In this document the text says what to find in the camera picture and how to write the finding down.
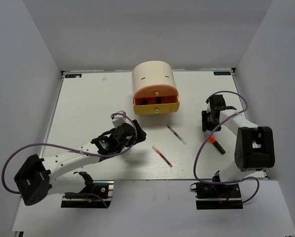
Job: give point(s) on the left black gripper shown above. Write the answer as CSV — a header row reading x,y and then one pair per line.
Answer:
x,y
141,135

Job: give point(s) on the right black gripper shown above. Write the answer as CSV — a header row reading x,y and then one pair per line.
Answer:
x,y
206,125

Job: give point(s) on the orange highlighter marker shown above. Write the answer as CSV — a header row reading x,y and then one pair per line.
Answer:
x,y
217,145

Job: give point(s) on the orange drawer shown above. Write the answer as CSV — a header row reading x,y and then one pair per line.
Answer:
x,y
156,90

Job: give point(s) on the cream round drawer box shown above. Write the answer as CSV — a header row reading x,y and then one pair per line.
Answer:
x,y
151,73

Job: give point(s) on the pink highlighter marker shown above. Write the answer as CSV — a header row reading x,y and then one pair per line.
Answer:
x,y
143,101

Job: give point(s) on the green highlighter marker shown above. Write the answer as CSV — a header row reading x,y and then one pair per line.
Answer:
x,y
158,100

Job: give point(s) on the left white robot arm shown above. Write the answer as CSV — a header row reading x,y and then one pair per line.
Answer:
x,y
37,175

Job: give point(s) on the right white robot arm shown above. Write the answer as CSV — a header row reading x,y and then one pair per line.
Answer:
x,y
254,147

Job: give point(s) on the red gel pen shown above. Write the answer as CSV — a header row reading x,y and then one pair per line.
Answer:
x,y
162,156

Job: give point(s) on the green gel pen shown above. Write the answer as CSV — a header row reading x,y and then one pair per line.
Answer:
x,y
176,134

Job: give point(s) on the right blue table label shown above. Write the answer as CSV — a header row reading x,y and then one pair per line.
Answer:
x,y
222,73

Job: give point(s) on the blue table label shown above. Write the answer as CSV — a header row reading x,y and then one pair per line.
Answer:
x,y
72,76
222,73

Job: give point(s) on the left blue table label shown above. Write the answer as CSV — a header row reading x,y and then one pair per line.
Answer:
x,y
72,76

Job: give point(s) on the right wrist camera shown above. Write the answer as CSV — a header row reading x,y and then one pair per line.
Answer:
x,y
208,105

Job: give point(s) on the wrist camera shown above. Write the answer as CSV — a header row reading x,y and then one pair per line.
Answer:
x,y
208,105
119,119

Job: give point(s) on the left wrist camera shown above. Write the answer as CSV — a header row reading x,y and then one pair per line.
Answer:
x,y
119,119

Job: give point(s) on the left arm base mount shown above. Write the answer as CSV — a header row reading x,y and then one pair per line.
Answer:
x,y
95,196

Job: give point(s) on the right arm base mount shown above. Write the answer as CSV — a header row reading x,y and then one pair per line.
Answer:
x,y
217,197

